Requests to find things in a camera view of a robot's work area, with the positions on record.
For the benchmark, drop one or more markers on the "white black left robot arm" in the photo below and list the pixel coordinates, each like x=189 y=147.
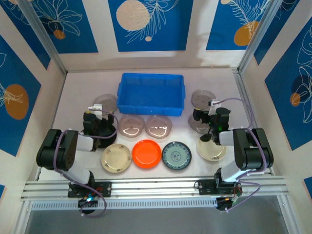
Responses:
x=83 y=142

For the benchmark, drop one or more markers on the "aluminium frame post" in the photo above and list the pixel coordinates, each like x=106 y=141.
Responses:
x=256 y=36
x=44 y=36

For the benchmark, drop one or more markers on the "aluminium side rail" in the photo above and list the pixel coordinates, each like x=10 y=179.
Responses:
x=240 y=83

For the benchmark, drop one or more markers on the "blue white patterned plate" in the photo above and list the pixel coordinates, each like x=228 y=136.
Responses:
x=176 y=156

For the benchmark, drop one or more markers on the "black base connector module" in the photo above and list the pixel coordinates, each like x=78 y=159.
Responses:
x=223 y=204
x=87 y=202

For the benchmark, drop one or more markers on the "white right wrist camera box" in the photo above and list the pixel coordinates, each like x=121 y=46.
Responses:
x=214 y=104

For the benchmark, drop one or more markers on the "orange plastic plate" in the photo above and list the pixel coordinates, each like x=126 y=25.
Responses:
x=146 y=153

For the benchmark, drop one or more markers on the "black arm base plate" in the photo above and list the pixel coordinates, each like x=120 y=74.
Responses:
x=106 y=189
x=206 y=187

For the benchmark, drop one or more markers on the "cream floral plate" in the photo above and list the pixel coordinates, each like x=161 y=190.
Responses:
x=116 y=158
x=209 y=152

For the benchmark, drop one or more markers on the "aluminium frame rail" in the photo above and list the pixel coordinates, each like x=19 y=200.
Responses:
x=156 y=187

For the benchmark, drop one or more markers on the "blue plastic bin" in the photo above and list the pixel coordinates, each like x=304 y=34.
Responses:
x=151 y=97

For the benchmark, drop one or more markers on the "blue floral wall poster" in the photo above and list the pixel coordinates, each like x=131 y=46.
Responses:
x=73 y=31
x=24 y=36
x=219 y=24
x=287 y=109
x=170 y=36
x=19 y=80
x=275 y=36

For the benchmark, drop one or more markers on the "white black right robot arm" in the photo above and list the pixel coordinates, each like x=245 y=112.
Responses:
x=253 y=156

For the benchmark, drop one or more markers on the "clear smoky plastic plate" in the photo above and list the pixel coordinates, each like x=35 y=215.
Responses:
x=198 y=128
x=104 y=102
x=201 y=97
x=131 y=125
x=158 y=126

